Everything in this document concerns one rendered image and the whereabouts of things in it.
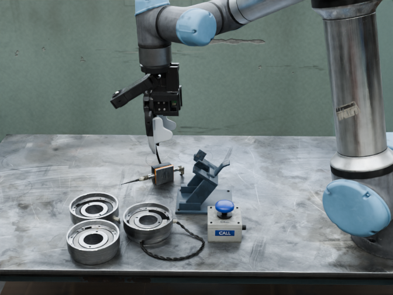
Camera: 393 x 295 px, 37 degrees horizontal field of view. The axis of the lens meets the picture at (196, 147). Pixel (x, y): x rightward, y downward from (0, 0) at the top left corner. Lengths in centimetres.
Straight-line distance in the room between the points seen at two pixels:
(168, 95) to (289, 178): 37
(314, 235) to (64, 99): 190
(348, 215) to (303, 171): 46
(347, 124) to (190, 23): 39
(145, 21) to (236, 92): 160
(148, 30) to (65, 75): 162
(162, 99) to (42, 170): 39
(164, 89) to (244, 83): 150
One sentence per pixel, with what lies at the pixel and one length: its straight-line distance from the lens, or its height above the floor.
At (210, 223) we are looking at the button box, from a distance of 119.
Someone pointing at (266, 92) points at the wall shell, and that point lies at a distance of 284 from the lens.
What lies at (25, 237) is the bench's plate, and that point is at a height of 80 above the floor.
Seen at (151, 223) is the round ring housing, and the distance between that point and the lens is 126.
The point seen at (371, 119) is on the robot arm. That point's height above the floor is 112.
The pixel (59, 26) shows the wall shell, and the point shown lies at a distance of 280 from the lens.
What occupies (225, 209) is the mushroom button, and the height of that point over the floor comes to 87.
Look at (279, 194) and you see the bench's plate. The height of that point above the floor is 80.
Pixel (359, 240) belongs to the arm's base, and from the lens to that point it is 124.
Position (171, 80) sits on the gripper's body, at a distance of 132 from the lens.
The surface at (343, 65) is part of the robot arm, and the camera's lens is 98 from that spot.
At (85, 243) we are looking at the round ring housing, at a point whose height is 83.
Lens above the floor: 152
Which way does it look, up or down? 27 degrees down
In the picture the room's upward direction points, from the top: straight up
